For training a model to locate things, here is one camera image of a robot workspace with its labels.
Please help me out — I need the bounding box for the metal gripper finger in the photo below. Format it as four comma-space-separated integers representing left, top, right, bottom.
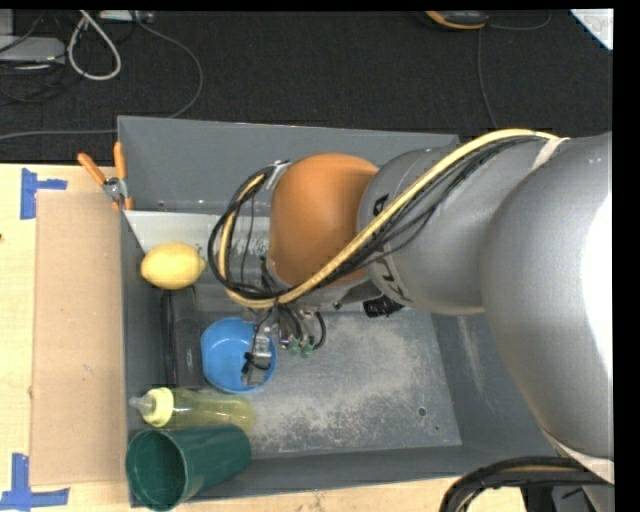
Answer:
241, 352, 267, 388
253, 323, 274, 358

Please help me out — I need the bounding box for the blue bowl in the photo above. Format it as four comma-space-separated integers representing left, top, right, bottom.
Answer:
199, 316, 279, 395

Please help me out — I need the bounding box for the yellow baby bottle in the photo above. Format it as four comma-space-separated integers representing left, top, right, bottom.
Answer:
128, 386, 257, 433

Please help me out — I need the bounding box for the clear glass cup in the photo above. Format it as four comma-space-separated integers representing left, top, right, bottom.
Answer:
159, 288, 204, 390

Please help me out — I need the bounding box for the grey metal bin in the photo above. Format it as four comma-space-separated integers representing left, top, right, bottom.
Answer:
115, 114, 557, 507

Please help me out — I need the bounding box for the dark green plastic cup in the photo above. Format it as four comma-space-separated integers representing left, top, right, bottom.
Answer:
124, 424, 253, 512

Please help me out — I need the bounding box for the yellow lemon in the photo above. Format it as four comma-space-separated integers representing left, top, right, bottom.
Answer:
139, 242, 208, 290

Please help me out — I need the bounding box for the brown cardboard board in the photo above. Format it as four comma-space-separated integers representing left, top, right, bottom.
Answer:
28, 189, 129, 487

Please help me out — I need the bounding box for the black cylinder on white bracket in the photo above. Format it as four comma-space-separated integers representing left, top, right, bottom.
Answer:
333, 292, 405, 320

